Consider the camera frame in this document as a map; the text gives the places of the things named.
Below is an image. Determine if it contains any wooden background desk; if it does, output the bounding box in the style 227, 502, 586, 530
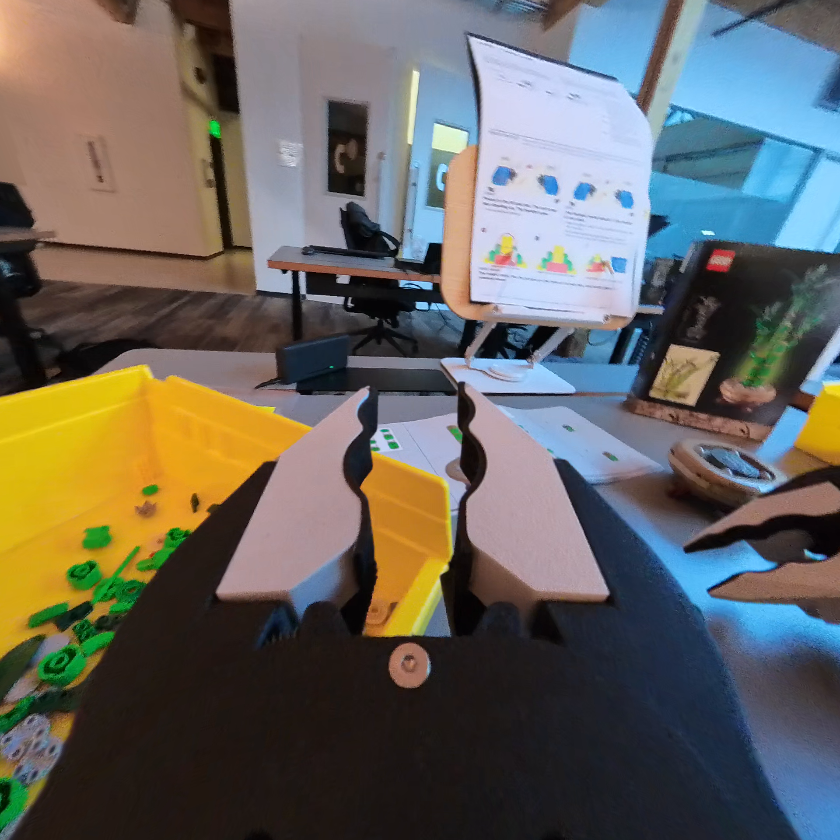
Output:
267, 245, 460, 342

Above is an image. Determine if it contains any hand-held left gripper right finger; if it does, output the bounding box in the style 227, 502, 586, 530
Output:
450, 382, 613, 636

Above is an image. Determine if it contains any black desk mat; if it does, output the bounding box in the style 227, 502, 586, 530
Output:
297, 367, 458, 396

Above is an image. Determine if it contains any printed instruction sheet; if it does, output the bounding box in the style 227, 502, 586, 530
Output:
466, 33, 655, 320

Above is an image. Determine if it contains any open instruction booklet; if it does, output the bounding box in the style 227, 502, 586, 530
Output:
369, 405, 665, 511

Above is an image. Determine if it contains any pile of green bricks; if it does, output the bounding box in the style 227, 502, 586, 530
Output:
0, 482, 221, 831

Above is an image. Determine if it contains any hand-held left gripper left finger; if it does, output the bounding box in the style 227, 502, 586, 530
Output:
215, 386, 379, 636

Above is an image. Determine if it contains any large yellow bin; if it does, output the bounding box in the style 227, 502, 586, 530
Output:
0, 365, 455, 840

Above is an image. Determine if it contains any grey desk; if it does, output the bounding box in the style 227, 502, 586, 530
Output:
92, 348, 840, 840

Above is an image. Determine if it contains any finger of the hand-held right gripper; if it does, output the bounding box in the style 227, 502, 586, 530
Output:
682, 467, 840, 560
709, 554, 840, 624

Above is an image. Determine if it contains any tan brick pot base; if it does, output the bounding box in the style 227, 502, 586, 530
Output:
667, 438, 788, 509

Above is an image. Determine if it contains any black office chair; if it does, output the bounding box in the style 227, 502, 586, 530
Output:
339, 202, 421, 358
0, 182, 43, 388

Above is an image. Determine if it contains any black power dock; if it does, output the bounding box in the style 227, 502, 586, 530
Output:
274, 335, 351, 385

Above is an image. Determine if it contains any black toy set box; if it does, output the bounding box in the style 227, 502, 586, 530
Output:
623, 239, 840, 442

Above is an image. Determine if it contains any small yellow bin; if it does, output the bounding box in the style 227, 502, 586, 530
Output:
794, 382, 840, 465

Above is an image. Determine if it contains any dark wall poster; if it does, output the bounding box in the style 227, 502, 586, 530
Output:
325, 98, 370, 199

